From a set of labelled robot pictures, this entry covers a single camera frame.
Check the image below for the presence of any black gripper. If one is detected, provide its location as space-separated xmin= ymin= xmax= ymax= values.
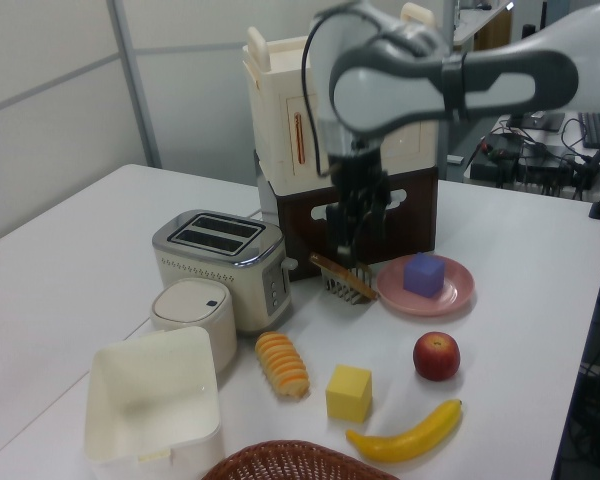
xmin=324 ymin=151 xmax=394 ymax=266

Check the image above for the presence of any yellow cube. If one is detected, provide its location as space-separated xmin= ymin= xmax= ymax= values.
xmin=325 ymin=363 xmax=373 ymax=421

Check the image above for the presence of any purple cube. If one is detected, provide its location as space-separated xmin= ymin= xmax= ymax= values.
xmin=402 ymin=252 xmax=446 ymax=300

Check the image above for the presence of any dark brown box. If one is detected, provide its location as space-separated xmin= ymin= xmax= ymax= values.
xmin=253 ymin=149 xmax=440 ymax=282

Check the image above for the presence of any metal toast rack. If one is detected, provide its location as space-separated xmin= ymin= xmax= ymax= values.
xmin=319 ymin=262 xmax=374 ymax=306

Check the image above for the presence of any pink plate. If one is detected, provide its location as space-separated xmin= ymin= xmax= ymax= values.
xmin=377 ymin=253 xmax=476 ymax=317

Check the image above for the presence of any red apple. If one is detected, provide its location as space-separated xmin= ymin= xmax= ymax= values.
xmin=412 ymin=331 xmax=461 ymax=383

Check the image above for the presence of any orange striped bread roll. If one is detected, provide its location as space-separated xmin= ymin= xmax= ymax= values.
xmin=254 ymin=330 xmax=311 ymax=400

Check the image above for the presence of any cream silver toaster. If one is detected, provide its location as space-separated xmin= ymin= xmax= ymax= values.
xmin=151 ymin=208 xmax=299 ymax=336

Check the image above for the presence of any small cream lidded bin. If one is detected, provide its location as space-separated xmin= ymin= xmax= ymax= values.
xmin=149 ymin=278 xmax=239 ymax=375

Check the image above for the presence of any black monitor stand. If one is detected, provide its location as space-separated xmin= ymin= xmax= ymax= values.
xmin=507 ymin=112 xmax=566 ymax=132

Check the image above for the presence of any yellow banana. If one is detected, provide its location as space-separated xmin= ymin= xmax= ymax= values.
xmin=345 ymin=398 xmax=464 ymax=464

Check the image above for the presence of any wooden desk shelf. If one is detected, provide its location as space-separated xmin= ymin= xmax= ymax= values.
xmin=452 ymin=0 xmax=514 ymax=54

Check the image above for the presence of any brown wicker basket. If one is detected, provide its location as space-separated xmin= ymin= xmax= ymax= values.
xmin=199 ymin=438 xmax=399 ymax=480

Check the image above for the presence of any cream square open container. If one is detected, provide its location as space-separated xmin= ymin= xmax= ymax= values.
xmin=83 ymin=325 xmax=226 ymax=480

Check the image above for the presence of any cream plastic cabinet with handles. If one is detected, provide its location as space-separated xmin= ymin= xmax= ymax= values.
xmin=242 ymin=2 xmax=441 ymax=184

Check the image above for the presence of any black electronics with cables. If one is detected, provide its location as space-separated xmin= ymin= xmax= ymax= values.
xmin=469 ymin=127 xmax=600 ymax=199

